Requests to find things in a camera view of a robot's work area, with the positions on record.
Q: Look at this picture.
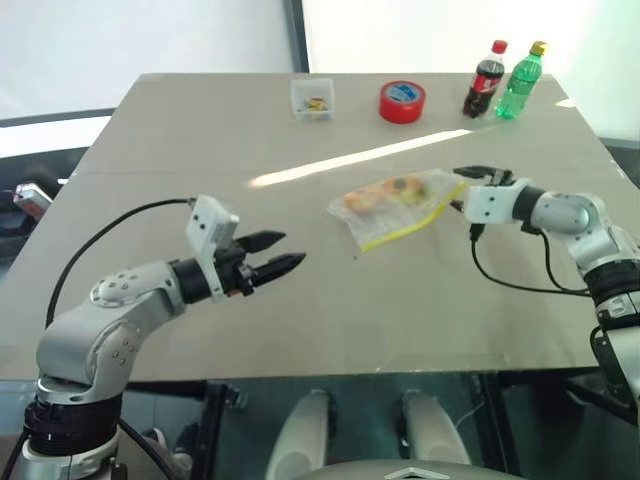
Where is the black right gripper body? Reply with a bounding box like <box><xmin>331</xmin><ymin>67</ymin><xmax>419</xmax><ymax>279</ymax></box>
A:
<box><xmin>482</xmin><ymin>168</ymin><xmax>517</xmax><ymax>189</ymax></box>

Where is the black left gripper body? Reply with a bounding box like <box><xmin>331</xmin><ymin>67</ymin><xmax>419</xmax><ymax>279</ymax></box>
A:
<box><xmin>215</xmin><ymin>239</ymin><xmax>259</xmax><ymax>299</ymax></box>

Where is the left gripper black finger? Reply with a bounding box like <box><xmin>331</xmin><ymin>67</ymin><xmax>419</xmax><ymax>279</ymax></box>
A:
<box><xmin>252</xmin><ymin>252</ymin><xmax>307</xmax><ymax>290</ymax></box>
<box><xmin>235</xmin><ymin>230</ymin><xmax>287</xmax><ymax>254</ymax></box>

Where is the orange burger bun bread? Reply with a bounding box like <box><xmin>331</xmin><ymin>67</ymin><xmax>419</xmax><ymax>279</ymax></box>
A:
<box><xmin>382</xmin><ymin>174</ymin><xmax>431</xmax><ymax>207</ymax></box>
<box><xmin>344</xmin><ymin>184</ymin><xmax>384</xmax><ymax>214</ymax></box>

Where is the clear zip bag yellow seal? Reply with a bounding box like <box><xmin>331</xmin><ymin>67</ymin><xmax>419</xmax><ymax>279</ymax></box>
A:
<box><xmin>327</xmin><ymin>168</ymin><xmax>469</xmax><ymax>254</ymax></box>

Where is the cola bottle red cap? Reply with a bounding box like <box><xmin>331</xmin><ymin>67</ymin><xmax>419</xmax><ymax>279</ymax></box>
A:
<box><xmin>462</xmin><ymin>39</ymin><xmax>509</xmax><ymax>120</ymax></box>

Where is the green bottle yellow cap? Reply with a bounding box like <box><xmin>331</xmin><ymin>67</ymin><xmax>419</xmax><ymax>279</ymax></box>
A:
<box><xmin>494</xmin><ymin>41</ymin><xmax>549</xmax><ymax>121</ymax></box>

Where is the red tape roll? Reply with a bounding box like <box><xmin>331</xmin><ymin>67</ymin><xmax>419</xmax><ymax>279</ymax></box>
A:
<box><xmin>378</xmin><ymin>79</ymin><xmax>426</xmax><ymax>124</ymax></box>

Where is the clear plastic box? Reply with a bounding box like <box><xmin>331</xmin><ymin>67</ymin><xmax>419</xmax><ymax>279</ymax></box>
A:
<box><xmin>291</xmin><ymin>77</ymin><xmax>335</xmax><ymax>122</ymax></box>

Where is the black table leg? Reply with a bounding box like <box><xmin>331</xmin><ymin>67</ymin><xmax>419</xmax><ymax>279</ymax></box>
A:
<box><xmin>199</xmin><ymin>379</ymin><xmax>249</xmax><ymax>480</ymax></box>
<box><xmin>472</xmin><ymin>374</ymin><xmax>506</xmax><ymax>477</ymax></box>

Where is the white rounded leg shell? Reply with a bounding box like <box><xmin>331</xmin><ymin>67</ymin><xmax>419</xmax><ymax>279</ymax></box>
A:
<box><xmin>264</xmin><ymin>389</ymin><xmax>334</xmax><ymax>480</ymax></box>
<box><xmin>401</xmin><ymin>390</ymin><xmax>472</xmax><ymax>467</ymax></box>

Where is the black sneaker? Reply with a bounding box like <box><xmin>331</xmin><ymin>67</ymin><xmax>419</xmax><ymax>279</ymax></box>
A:
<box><xmin>172</xmin><ymin>422</ymin><xmax>202</xmax><ymax>469</ymax></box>
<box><xmin>142</xmin><ymin>427</ymin><xmax>169</xmax><ymax>452</ymax></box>

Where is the dark window pillar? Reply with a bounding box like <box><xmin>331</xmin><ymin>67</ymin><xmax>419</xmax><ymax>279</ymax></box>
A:
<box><xmin>282</xmin><ymin>0</ymin><xmax>310</xmax><ymax>75</ymax></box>

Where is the red and white device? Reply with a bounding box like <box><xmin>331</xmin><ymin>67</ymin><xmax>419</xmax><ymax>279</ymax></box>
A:
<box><xmin>13</xmin><ymin>183</ymin><xmax>54</xmax><ymax>216</ymax></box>

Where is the grey window ledge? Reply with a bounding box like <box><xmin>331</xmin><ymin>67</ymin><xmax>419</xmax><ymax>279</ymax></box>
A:
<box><xmin>0</xmin><ymin>107</ymin><xmax>115</xmax><ymax>129</ymax></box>

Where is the grey housing with chevron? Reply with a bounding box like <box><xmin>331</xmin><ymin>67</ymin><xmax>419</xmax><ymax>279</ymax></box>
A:
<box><xmin>309</xmin><ymin>459</ymin><xmax>526</xmax><ymax>480</ymax></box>

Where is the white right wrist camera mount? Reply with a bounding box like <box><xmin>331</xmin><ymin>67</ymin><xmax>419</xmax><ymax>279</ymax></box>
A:
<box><xmin>462</xmin><ymin>177</ymin><xmax>531</xmax><ymax>224</ymax></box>

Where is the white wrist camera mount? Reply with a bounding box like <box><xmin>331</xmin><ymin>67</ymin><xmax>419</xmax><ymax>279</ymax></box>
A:
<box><xmin>462</xmin><ymin>177</ymin><xmax>531</xmax><ymax>224</ymax></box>
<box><xmin>185</xmin><ymin>194</ymin><xmax>241</xmax><ymax>304</ymax></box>

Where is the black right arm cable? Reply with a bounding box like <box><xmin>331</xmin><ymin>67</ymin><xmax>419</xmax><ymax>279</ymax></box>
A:
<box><xmin>468</xmin><ymin>222</ymin><xmax>594</xmax><ymax>298</ymax></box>

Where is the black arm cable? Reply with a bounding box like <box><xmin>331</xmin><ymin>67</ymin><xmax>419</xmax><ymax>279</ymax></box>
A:
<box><xmin>468</xmin><ymin>222</ymin><xmax>594</xmax><ymax>298</ymax></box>
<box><xmin>44</xmin><ymin>198</ymin><xmax>197</xmax><ymax>329</ymax></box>

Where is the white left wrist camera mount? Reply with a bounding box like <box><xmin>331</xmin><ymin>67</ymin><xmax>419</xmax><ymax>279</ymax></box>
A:
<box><xmin>185</xmin><ymin>194</ymin><xmax>241</xmax><ymax>304</ymax></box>

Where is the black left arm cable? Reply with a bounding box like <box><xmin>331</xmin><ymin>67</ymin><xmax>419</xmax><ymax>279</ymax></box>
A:
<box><xmin>44</xmin><ymin>198</ymin><xmax>197</xmax><ymax>329</ymax></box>

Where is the thin white cable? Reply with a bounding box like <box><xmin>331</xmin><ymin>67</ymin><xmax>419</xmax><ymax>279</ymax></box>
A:
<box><xmin>457</xmin><ymin>407</ymin><xmax>484</xmax><ymax>431</ymax></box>

